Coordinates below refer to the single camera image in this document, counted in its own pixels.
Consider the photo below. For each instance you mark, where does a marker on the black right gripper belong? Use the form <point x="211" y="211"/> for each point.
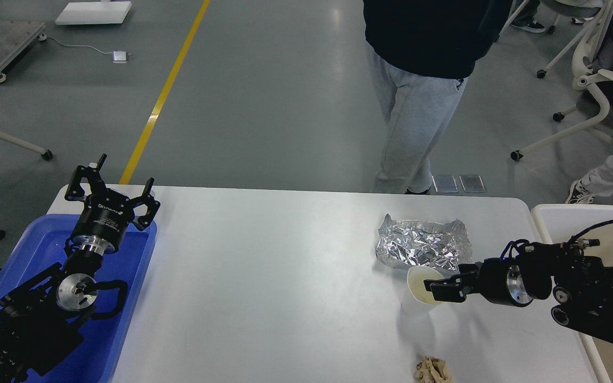
<point x="499" y="281"/>

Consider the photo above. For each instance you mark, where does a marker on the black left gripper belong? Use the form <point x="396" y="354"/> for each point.
<point x="107" y="215"/>

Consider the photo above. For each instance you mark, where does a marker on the white paper cup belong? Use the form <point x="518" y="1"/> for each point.
<point x="416" y="299"/>

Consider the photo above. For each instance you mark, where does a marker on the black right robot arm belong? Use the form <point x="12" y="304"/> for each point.
<point x="537" y="265"/>

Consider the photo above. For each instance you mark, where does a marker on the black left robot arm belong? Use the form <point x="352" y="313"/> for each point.
<point x="40" y="319"/>

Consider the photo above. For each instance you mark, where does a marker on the crumpled aluminium foil tray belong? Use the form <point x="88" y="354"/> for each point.
<point x="403" y="244"/>

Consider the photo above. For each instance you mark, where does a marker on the crumpled brown paper ball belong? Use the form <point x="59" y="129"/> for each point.
<point x="433" y="370"/>

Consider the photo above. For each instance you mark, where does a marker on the right metal floor plate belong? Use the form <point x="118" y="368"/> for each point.
<point x="472" y="184"/>

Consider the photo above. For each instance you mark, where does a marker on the metal floor plate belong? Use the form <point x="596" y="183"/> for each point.
<point x="472" y="184"/>
<point x="445" y="184"/>

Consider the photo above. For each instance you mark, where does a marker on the left metal floor plate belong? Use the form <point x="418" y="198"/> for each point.
<point x="445" y="184"/>

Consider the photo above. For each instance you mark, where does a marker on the blue plastic tray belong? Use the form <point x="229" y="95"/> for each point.
<point x="40" y="246"/>

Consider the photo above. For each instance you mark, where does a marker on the beige plastic bin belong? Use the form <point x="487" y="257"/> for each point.
<point x="583" y="276"/>

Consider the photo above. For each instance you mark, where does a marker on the white foam board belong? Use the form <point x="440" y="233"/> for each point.
<point x="94" y="13"/>

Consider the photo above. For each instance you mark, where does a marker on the grey wheeled platform cart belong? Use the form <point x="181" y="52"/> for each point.
<point x="15" y="37"/>

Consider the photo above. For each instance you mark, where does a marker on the standing person grey trousers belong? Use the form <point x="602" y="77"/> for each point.
<point x="420" y="57"/>

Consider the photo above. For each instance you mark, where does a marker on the white office chair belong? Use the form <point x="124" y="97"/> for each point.
<point x="586" y="76"/>

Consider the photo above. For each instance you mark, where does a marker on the white power adapter with cable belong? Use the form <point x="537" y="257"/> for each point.
<point x="116" y="56"/>

